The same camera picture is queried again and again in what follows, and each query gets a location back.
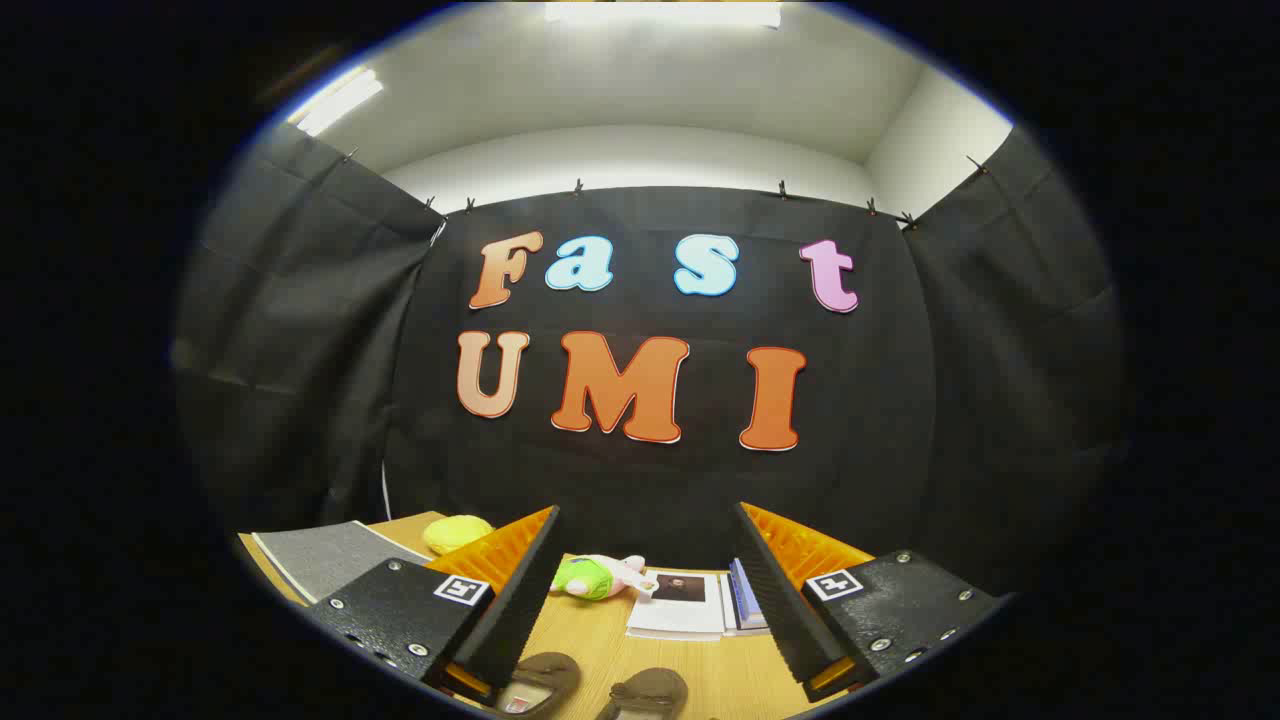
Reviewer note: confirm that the grey fabric storage box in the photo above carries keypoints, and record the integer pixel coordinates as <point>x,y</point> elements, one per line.
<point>330,560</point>

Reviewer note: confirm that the yellow round plush toy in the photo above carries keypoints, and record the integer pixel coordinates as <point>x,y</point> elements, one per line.
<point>455,535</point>

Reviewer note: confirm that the green and pink plush toy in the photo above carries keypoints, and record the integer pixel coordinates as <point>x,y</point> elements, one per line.
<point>585,580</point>

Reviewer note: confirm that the brown fuzzy shoe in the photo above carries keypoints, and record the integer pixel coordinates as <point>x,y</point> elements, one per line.
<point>650,690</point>
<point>545,672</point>

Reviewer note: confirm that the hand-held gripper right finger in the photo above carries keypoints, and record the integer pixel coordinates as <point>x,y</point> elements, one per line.
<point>775,600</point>

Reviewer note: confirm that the ceiling light panel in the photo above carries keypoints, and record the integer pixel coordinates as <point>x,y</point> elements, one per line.
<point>335,100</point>

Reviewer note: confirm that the light blue cover book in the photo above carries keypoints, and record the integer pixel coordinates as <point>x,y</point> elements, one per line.
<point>745,595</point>

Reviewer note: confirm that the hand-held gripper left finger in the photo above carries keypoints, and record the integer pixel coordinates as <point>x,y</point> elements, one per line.
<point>520,610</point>

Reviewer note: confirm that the white book with dark photo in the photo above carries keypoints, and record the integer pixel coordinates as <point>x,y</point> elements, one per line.
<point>675,615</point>

